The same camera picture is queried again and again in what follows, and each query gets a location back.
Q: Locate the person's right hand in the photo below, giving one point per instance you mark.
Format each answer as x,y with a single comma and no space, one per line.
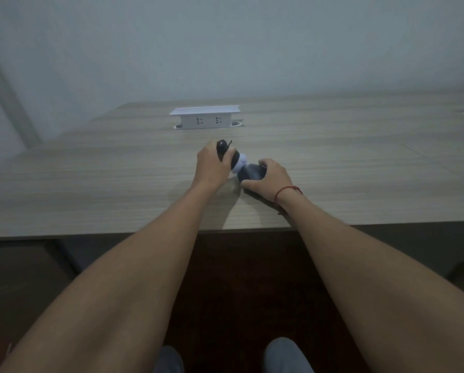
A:
272,180

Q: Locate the person's left hand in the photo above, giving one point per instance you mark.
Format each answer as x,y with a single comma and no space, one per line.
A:
208,166

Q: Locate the person's left fingers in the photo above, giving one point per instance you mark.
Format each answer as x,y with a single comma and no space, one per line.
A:
228,162

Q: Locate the person's right thumb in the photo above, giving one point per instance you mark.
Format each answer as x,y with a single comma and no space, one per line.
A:
252,184

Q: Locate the dark grey round part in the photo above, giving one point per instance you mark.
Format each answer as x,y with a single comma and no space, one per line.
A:
255,172

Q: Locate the black and white handheld device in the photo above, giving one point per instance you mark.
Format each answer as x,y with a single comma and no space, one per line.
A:
241,162

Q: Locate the person's right forearm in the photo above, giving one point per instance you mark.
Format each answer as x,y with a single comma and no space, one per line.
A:
375,283

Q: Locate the person's left forearm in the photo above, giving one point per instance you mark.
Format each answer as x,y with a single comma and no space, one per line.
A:
131,275

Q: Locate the white pop-up socket box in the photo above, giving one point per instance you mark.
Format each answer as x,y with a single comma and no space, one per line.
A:
204,116

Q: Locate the person's right leg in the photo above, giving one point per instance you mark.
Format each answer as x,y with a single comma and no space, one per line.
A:
288,357

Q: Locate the person's leg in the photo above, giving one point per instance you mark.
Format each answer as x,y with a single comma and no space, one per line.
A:
288,357
169,361

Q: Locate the dark desk leg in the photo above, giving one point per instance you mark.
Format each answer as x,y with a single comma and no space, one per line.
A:
66,256

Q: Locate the person's left leg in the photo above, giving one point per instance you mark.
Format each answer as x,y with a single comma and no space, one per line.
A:
169,361

